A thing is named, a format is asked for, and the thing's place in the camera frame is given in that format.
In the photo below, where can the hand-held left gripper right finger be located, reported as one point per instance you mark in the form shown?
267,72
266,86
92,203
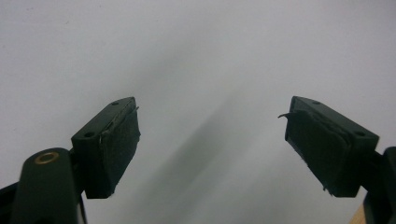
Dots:
327,146

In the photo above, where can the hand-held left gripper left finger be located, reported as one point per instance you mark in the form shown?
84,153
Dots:
106,149

